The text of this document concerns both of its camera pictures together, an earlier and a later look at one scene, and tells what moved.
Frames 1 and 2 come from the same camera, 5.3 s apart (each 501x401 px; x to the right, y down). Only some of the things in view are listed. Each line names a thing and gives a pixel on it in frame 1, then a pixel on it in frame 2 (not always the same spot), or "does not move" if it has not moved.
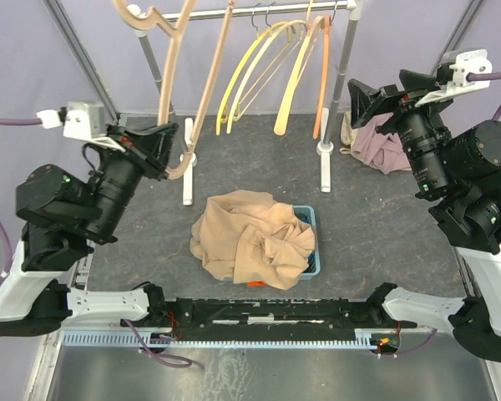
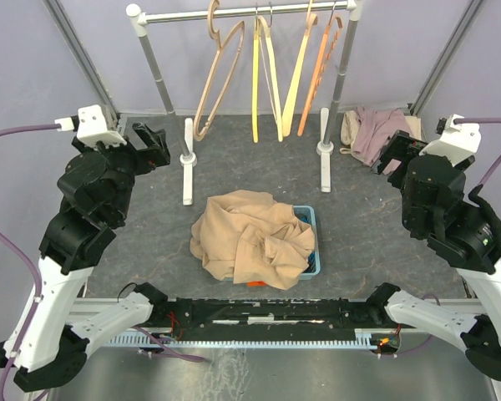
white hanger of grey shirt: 272,37 to 268,31
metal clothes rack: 143,14 does not move
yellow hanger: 259,37 to 255,69
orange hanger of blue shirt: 327,22 to 334,26
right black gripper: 366,102 to 400,146
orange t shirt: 255,283 does not move
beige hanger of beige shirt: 155,19 to 220,46
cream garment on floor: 347,134 does not move
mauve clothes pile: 383,152 does not move
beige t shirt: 248,236 does not move
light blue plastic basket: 307,215 does not move
